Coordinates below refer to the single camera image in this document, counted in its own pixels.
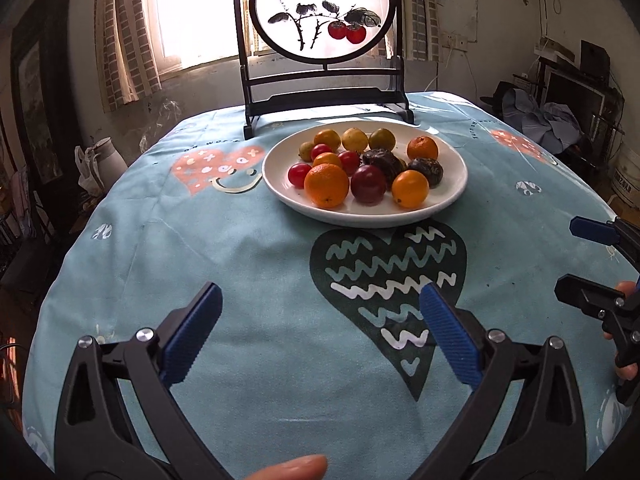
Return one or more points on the pale yellow kumquat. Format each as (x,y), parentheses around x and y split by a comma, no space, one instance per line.
(354,139)

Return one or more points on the light blue printed tablecloth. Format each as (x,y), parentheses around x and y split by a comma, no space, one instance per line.
(250,260)

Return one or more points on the round painted table screen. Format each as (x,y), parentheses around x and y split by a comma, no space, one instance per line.
(320,45)

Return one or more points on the wall socket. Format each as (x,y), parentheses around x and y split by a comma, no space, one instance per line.
(456,41)

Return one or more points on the bright window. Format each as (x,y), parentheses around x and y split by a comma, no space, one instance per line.
(200,10)

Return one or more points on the person's left hand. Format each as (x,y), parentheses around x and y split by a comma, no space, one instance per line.
(295,470)

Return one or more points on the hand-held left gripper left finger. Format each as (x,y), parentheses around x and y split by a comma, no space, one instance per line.
(192,330)

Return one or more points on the black cloth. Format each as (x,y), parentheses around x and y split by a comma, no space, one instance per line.
(500,100)

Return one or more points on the black framed board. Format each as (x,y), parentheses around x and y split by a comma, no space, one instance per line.
(570,90)

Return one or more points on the white bucket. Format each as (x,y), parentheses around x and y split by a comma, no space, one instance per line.
(625,175)

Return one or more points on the dark water chestnut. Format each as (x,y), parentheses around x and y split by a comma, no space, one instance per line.
(430,170)
(380,157)

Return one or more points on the grey-blue clothes pile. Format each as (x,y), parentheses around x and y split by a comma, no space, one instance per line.
(545,117)

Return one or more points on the white oval plate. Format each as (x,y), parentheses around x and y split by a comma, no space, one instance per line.
(450,184)

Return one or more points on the white kettle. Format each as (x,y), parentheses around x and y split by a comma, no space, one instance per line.
(107,160)

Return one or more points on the small yellow kumquat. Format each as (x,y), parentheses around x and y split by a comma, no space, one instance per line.
(306,149)
(402,163)

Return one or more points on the brick-pattern curtain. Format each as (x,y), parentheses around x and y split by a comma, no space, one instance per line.
(422,10)
(125,35)

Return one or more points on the red cherry tomato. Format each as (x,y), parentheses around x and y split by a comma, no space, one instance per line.
(299,174)
(321,151)
(349,161)

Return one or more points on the dark red plum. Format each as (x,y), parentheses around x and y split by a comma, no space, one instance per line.
(368,183)

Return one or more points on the person's right hand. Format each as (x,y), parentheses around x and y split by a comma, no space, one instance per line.
(627,289)

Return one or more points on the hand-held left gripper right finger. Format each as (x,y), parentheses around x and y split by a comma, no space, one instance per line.
(450,335)

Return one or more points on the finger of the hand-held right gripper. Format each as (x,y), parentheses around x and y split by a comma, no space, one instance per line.
(595,230)
(585,297)

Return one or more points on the small orange-yellow kumquat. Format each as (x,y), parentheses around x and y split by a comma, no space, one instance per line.
(327,137)

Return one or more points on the green-yellow kumquat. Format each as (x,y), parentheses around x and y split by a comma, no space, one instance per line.
(382,139)

